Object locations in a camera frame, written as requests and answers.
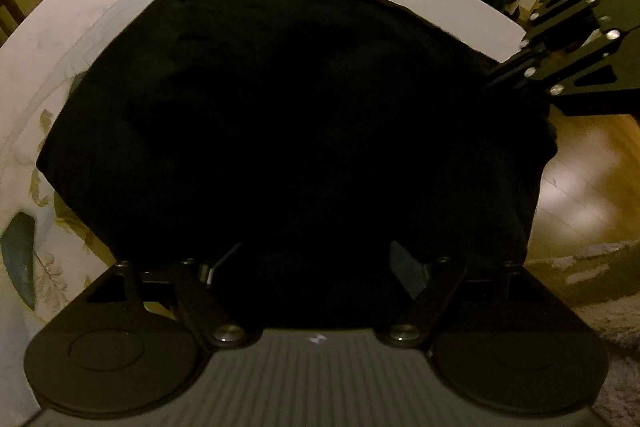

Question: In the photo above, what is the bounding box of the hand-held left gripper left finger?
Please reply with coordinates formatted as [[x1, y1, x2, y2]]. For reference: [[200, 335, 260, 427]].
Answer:
[[87, 241, 251, 349]]

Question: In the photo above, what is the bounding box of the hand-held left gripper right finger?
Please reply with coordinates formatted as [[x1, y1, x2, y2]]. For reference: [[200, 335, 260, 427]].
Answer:
[[382, 241, 551, 349]]

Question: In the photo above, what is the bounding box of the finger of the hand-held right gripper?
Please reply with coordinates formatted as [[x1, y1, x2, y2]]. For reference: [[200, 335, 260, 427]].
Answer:
[[517, 0, 608, 58], [481, 29, 640, 102]]

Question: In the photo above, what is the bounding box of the black garment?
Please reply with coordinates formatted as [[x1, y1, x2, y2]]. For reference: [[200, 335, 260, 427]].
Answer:
[[36, 0, 559, 333]]

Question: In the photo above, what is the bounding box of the grey shaggy rug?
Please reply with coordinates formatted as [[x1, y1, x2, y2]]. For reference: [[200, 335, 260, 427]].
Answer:
[[520, 240, 640, 427]]

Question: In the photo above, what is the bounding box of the leaf print white tablecloth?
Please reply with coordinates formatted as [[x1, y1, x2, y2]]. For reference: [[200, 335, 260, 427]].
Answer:
[[0, 0, 529, 427]]

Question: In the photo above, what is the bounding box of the slatted wooden chair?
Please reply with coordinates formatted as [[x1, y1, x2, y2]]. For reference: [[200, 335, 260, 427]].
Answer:
[[0, 0, 27, 51]]

